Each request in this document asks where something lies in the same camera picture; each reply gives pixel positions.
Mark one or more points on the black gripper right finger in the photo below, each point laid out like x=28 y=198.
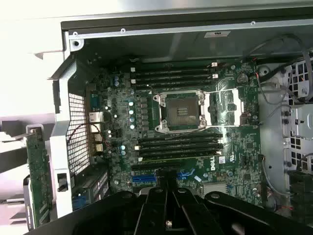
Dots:
x=195 y=215

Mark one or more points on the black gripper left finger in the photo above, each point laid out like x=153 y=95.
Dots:
x=151 y=215

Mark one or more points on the silver chipset heatsink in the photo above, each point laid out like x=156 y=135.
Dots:
x=216 y=187

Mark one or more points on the blue expansion slot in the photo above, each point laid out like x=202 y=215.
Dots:
x=144 y=179

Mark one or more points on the black expansion slot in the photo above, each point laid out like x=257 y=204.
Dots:
x=144 y=168

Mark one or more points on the black RAM slot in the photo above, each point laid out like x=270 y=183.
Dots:
x=178 y=136
x=178 y=142
x=171 y=72
x=178 y=148
x=178 y=156
x=171 y=84
x=171 y=78
x=171 y=66

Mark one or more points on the green Dell motherboard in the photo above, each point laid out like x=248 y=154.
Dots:
x=244 y=147

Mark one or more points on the CPU socket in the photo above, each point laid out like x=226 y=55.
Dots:
x=181 y=110

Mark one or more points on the silver socket cover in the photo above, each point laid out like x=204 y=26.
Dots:
x=238 y=107

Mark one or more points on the silver metal disk bay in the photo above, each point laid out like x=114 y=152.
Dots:
x=300 y=117

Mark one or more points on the round coin battery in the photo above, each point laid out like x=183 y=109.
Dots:
x=242 y=78

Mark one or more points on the black and silver PC case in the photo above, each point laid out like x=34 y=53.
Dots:
x=171 y=41

